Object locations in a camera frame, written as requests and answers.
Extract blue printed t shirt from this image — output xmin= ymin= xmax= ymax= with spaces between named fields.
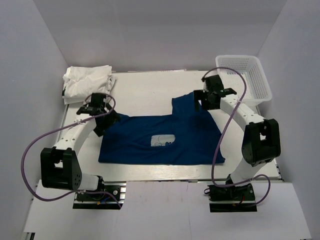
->
xmin=98 ymin=93 xmax=225 ymax=165

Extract white t shirt stack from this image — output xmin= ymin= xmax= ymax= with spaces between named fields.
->
xmin=62 ymin=65 xmax=118 ymax=105

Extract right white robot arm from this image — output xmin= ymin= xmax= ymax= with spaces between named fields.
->
xmin=193 ymin=75 xmax=281 ymax=200

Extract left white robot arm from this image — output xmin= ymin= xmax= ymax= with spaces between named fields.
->
xmin=40 ymin=110 xmax=121 ymax=200

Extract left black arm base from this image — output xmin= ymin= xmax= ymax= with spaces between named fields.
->
xmin=72 ymin=182 xmax=127 ymax=210

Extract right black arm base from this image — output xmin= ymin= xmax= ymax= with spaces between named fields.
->
xmin=203 ymin=182 xmax=257 ymax=213

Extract white perforated plastic basket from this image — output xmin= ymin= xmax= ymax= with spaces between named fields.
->
xmin=215 ymin=55 xmax=272 ymax=107

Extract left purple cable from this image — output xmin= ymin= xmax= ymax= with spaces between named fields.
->
xmin=21 ymin=92 xmax=123 ymax=208

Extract purple cable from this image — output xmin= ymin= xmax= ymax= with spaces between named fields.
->
xmin=21 ymin=92 xmax=123 ymax=208
xmin=201 ymin=66 xmax=272 ymax=206

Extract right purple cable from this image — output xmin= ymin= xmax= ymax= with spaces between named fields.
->
xmin=201 ymin=66 xmax=272 ymax=206

